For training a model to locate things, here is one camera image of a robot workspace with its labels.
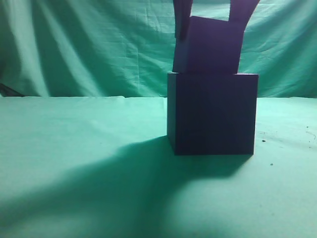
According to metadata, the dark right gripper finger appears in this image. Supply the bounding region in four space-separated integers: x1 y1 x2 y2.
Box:
227 0 260 31

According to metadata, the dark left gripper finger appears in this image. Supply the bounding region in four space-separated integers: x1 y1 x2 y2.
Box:
173 0 193 40

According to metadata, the dark purple cube block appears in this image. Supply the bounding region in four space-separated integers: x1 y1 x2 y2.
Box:
172 16 245 74

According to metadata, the dark cube groove box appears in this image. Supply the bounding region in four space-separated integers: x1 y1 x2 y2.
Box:
167 73 259 155

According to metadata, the green backdrop cloth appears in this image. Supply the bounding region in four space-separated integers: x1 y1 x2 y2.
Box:
0 0 317 98

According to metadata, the green table cloth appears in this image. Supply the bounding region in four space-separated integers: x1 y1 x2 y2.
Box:
0 97 317 238

